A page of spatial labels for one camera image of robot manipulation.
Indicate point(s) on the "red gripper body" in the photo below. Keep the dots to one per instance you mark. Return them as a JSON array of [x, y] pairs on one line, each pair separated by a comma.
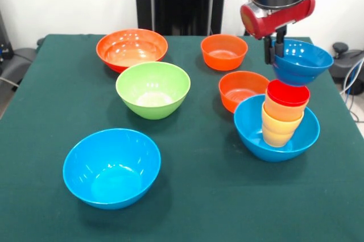
[[276, 19]]

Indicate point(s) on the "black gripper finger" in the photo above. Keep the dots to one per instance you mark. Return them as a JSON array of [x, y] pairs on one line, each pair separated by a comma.
[[268, 51], [280, 43]]

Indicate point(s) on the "small dark blue bowl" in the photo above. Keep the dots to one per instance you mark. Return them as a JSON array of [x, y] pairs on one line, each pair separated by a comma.
[[301, 71]]

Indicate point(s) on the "red cup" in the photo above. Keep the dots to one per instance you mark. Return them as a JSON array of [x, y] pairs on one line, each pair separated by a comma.
[[287, 94]]

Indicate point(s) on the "orange bowl with ringed bottom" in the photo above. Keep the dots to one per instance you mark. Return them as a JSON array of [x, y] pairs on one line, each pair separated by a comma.
[[239, 88]]

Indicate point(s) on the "stack of yellow cups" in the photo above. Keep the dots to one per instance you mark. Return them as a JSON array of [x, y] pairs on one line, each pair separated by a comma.
[[276, 135]]

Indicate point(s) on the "green bowl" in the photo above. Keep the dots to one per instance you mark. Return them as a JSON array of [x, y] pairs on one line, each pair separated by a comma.
[[153, 94]]

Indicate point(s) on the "small plain orange bowl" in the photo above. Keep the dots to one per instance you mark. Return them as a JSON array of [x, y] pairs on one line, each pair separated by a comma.
[[223, 60]]

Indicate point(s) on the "large blue bowl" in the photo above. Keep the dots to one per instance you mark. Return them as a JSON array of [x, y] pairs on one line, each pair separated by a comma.
[[111, 179], [250, 137]]

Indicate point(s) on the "large orange bowl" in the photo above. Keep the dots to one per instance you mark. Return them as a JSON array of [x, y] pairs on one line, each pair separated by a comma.
[[133, 51]]

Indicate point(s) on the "dark green tablecloth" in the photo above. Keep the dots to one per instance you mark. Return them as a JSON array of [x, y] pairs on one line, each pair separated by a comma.
[[256, 210]]

